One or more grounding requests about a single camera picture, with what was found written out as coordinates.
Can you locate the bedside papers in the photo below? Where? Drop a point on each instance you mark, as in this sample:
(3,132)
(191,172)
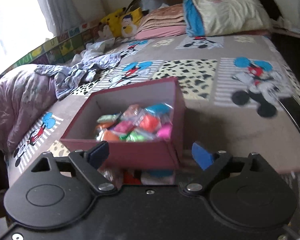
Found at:
(292,25)

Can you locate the yellow cartoon cushion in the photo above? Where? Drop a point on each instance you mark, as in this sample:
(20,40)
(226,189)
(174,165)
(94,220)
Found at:
(130,22)

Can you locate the red cardboard box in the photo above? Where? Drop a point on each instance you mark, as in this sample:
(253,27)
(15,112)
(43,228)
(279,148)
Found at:
(140,152)

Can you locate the white plush toy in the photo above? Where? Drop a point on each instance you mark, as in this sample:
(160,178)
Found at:
(105,31)

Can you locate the colourful foam wall mat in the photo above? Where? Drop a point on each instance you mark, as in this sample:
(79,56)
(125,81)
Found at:
(65,42)

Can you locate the cream pillow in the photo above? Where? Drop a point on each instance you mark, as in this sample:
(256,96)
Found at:
(230,10)

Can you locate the black remote control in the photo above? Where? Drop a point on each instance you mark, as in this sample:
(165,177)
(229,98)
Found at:
(293,116)

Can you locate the white crumpled garment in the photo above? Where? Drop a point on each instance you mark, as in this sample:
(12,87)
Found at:
(97,46)

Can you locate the purple quilt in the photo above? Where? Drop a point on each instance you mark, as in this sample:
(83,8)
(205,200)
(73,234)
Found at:
(17,100)

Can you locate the white curtain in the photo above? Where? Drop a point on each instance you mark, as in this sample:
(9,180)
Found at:
(65,2)

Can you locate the grey-blue crumpled clothes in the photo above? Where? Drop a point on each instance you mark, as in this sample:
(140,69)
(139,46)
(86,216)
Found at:
(82,70)

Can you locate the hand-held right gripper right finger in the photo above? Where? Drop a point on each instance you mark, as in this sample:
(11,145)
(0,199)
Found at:
(202,156)

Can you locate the cartoon mouse printed blanket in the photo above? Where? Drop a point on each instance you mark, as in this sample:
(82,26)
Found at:
(215,127)

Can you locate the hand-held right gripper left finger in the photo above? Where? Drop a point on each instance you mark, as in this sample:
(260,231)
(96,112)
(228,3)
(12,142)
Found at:
(98,152)

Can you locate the blue pillow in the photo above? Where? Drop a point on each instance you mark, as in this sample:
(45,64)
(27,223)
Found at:
(192,17)

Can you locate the yellow plush toy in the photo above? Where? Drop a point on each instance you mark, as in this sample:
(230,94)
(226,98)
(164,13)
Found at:
(112,20)

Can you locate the pink folded blanket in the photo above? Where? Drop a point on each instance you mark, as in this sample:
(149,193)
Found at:
(162,22)

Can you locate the pile of clay packets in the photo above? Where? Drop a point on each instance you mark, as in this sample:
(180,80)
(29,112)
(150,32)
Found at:
(135,177)

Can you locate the heap of colourful clay bags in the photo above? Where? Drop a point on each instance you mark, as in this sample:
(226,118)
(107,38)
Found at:
(140,125)

